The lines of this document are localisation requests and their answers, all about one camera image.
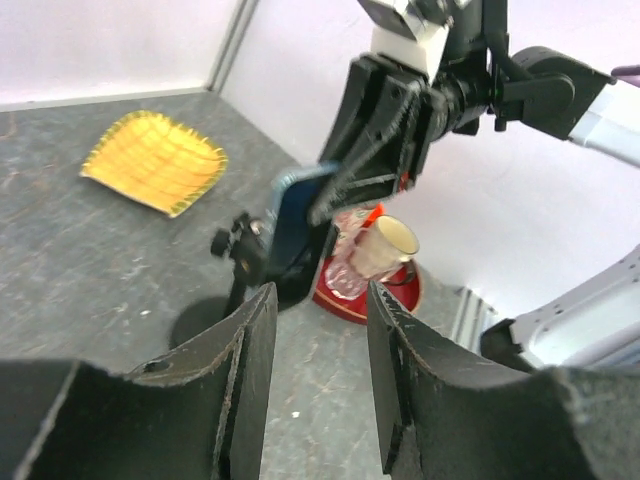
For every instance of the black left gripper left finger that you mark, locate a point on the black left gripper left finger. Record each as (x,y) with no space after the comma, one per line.
(196,412)

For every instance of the black phone clear case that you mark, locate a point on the black phone clear case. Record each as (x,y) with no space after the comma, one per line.
(287,233)

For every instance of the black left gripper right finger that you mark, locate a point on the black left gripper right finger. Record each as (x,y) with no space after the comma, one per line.
(443,412)

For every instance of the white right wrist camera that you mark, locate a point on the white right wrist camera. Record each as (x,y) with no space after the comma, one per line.
(411,33)

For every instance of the black phone stand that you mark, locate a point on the black phone stand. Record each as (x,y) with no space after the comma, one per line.
(294,282)

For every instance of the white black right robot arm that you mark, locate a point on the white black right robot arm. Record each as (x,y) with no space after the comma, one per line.
(597,323)

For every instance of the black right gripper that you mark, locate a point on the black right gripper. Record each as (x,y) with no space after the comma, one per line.
(387,118)

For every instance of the clear glass cup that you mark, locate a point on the clear glass cup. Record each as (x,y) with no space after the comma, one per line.
(349,271)

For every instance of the cream ceramic cup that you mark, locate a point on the cream ceramic cup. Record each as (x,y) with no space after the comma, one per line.
(383,248)

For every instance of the woven bamboo tray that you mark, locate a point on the woven bamboo tray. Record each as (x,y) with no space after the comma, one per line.
(155,161)

